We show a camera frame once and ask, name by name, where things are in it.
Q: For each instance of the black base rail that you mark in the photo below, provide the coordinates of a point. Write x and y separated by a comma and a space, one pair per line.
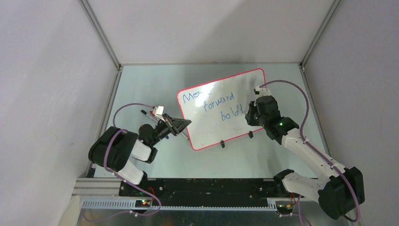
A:
209, 192

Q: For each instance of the black cap marker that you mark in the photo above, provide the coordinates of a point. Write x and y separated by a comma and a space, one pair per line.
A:
149, 116

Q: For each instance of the aluminium frame profile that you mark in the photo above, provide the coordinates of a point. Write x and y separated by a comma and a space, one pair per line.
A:
103, 193

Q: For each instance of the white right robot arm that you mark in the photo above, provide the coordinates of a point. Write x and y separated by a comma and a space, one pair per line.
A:
336, 188

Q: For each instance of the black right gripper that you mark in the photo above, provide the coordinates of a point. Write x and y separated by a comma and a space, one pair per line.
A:
253, 107

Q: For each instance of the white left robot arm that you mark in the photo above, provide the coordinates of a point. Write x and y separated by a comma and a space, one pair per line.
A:
116, 149

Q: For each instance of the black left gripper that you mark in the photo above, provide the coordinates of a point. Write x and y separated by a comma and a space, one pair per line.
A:
179, 124

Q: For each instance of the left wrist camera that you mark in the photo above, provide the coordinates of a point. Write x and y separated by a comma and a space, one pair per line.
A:
158, 112

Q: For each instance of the pink framed whiteboard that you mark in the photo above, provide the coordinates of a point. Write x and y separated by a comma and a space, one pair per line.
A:
217, 109

